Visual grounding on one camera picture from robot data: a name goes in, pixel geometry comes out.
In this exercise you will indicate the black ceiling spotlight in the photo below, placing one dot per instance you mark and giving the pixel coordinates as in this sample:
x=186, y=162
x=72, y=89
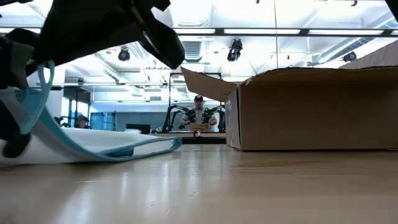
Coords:
x=124, y=54
x=350, y=57

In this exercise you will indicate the black aluminium table frame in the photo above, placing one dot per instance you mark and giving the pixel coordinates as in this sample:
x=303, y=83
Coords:
x=205, y=140

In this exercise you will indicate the blue partition panel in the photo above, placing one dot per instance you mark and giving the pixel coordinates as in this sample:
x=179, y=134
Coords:
x=102, y=121

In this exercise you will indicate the silver ceiling air duct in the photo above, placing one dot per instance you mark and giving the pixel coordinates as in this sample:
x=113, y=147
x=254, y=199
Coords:
x=192, y=51

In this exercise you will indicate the overhead black light bar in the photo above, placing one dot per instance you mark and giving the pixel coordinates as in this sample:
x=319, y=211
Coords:
x=220, y=31

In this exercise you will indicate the person with cap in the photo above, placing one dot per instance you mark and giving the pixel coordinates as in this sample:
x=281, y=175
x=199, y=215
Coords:
x=199, y=113

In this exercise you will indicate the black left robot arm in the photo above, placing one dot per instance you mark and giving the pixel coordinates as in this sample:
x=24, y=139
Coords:
x=15, y=1

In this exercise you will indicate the brown cardboard box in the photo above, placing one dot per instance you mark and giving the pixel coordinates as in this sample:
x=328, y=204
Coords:
x=311, y=112

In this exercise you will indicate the white mesh pouch blue trim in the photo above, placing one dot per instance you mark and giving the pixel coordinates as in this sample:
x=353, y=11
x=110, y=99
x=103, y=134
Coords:
x=93, y=140

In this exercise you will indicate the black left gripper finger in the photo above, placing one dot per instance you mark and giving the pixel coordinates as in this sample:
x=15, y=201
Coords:
x=15, y=62
x=14, y=144

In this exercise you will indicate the background black stand frame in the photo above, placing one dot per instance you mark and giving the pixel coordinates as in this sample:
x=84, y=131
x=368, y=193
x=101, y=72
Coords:
x=76, y=93

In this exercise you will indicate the black ceiling camera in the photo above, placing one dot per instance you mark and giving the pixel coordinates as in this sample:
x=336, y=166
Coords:
x=234, y=49

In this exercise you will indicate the small background cardboard box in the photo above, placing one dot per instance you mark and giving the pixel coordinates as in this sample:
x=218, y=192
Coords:
x=200, y=127

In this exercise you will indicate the person at dark desk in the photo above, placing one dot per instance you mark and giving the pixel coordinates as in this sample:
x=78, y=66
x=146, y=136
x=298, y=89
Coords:
x=82, y=122

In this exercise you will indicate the background black robot arm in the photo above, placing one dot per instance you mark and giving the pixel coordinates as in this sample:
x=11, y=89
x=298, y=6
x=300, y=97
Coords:
x=219, y=118
x=172, y=115

